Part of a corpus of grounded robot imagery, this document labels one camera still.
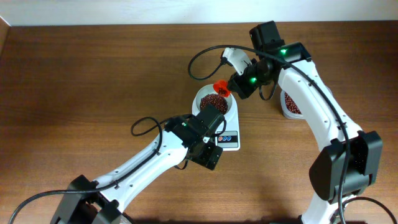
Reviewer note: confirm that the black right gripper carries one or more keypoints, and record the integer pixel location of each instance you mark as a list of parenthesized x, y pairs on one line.
[(237, 86)]

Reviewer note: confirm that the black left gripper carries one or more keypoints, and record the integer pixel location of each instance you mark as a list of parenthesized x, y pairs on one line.
[(205, 154)]

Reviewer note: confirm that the red adzuki beans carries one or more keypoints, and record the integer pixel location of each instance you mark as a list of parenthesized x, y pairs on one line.
[(217, 101)]

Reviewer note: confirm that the orange plastic measuring scoop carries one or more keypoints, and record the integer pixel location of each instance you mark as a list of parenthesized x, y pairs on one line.
[(221, 88)]

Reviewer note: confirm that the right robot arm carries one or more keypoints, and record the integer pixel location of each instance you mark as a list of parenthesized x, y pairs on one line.
[(349, 158)]

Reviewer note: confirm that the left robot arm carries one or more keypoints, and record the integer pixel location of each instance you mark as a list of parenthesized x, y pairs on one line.
[(104, 200)]

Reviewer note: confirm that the white digital kitchen scale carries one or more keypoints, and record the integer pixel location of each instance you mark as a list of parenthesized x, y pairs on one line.
[(229, 138)]

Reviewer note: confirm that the white round bowl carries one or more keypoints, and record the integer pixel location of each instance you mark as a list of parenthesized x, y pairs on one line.
[(206, 90)]

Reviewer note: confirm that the clear plastic food container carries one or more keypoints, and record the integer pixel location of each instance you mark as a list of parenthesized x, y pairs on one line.
[(289, 109)]

